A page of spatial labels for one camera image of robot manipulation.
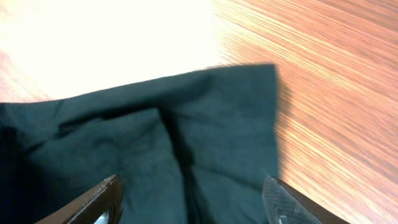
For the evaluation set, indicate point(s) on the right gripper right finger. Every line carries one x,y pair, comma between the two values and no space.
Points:
286,205

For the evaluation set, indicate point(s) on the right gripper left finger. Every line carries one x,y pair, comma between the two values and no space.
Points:
99,205

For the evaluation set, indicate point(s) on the black shorts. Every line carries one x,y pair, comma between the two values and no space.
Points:
191,148

